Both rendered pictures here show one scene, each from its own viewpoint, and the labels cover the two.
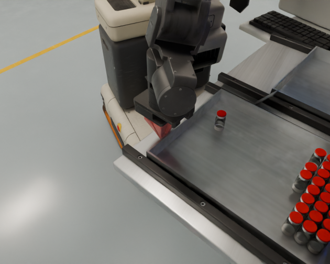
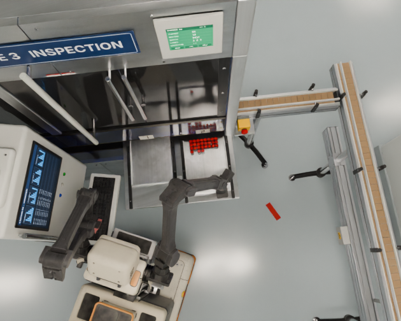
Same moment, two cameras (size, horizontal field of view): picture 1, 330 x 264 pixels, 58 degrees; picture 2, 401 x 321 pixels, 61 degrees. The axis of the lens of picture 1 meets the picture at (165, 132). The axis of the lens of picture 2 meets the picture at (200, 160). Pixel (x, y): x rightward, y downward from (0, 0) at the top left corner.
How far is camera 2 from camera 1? 174 cm
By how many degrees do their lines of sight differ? 54
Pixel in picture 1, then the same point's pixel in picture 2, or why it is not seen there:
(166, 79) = (230, 175)
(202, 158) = not seen: hidden behind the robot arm
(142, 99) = (225, 194)
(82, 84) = not seen: outside the picture
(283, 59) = (144, 193)
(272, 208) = (214, 153)
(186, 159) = not seen: hidden behind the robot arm
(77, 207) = (232, 276)
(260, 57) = (150, 202)
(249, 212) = (220, 156)
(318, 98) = (159, 169)
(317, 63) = (136, 181)
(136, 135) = (181, 274)
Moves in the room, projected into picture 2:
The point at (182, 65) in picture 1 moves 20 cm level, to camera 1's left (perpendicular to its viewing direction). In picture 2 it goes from (225, 173) to (253, 197)
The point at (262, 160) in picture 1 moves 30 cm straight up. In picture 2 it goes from (202, 165) to (200, 152)
